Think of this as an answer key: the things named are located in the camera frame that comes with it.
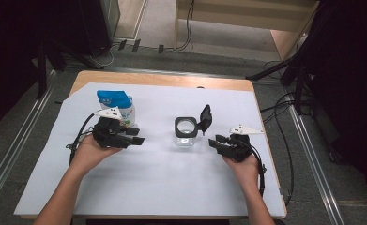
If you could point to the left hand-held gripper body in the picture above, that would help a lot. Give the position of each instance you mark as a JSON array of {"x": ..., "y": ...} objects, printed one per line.
[{"x": 109, "y": 137}]

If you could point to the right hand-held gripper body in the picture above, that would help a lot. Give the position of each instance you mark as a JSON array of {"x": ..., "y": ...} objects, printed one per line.
[{"x": 239, "y": 146}]

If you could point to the clear jar with black lid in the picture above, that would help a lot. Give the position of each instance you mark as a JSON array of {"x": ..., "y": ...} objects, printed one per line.
[{"x": 186, "y": 128}]

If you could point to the blue and white bag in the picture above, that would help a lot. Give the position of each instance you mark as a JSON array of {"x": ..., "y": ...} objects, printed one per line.
[{"x": 118, "y": 98}]

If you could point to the person's right hand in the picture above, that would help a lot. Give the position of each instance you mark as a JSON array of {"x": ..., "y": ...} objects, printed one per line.
[{"x": 245, "y": 170}]

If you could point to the person's left hand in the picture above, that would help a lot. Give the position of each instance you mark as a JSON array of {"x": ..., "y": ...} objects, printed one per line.
[{"x": 90, "y": 156}]

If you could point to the white paper sheet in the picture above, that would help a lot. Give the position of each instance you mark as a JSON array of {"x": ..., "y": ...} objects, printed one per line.
[{"x": 171, "y": 187}]

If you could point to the black tape strip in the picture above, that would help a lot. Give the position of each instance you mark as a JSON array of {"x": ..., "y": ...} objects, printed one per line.
[
  {"x": 122, "y": 44},
  {"x": 136, "y": 45},
  {"x": 161, "y": 49}
]

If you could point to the black metal stand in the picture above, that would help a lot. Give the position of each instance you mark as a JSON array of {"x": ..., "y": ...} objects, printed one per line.
[
  {"x": 42, "y": 72},
  {"x": 297, "y": 68}
]

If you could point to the grey cabinet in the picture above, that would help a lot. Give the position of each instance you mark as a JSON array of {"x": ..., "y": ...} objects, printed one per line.
[{"x": 110, "y": 15}]

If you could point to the light wooden shelf unit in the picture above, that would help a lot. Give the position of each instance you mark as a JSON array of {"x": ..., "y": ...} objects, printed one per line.
[{"x": 234, "y": 12}]

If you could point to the metal floor rail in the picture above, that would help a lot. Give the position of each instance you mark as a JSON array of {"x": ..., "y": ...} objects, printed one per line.
[
  {"x": 15, "y": 146},
  {"x": 315, "y": 162}
]

